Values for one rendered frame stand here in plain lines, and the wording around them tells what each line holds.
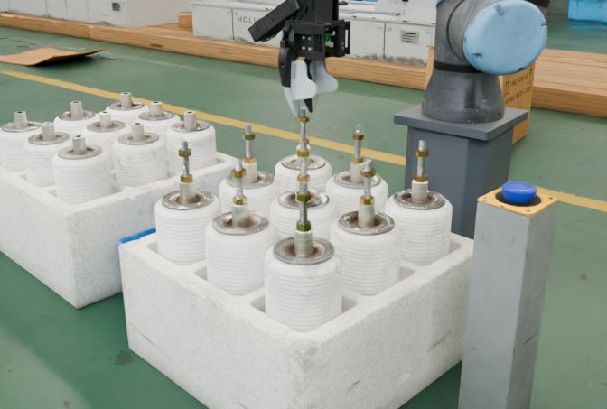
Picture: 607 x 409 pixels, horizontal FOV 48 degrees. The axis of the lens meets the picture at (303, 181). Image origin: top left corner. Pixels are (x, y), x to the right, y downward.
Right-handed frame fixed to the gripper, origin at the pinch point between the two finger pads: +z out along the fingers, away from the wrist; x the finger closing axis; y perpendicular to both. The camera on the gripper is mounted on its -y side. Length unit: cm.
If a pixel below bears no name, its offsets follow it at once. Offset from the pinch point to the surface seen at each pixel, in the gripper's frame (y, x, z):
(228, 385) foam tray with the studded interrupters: 14.1, -33.3, 28.3
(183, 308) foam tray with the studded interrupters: 5.0, -32.1, 20.8
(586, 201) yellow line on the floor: 28, 77, 35
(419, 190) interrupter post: 24.5, -4.1, 7.9
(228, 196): -1.2, -16.3, 11.1
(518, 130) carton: -4, 116, 31
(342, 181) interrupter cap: 11.2, -3.8, 9.4
